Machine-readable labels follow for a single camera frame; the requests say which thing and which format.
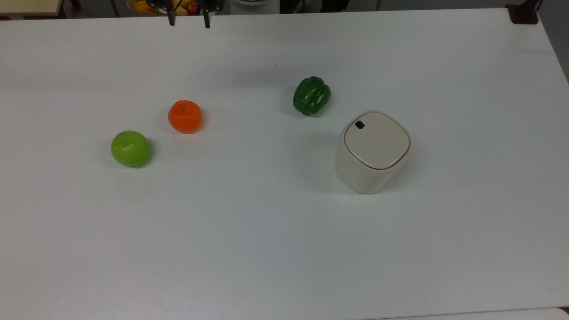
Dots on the white round base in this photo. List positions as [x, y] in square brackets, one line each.
[254, 5]

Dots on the light wooden table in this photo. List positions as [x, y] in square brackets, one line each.
[29, 6]

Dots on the beige garbage bin lid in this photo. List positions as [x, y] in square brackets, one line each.
[378, 141]

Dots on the green bell pepper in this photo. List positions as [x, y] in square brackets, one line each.
[311, 95]

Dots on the light green apple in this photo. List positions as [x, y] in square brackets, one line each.
[131, 149]

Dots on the dark corner clamp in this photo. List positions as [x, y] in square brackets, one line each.
[523, 13]

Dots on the basket of toy fruit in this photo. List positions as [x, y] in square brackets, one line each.
[140, 6]

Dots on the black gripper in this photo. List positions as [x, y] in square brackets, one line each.
[209, 3]

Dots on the beige garbage bin body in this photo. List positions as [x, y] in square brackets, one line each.
[360, 175]

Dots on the orange tangerine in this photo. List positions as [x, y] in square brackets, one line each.
[185, 116]

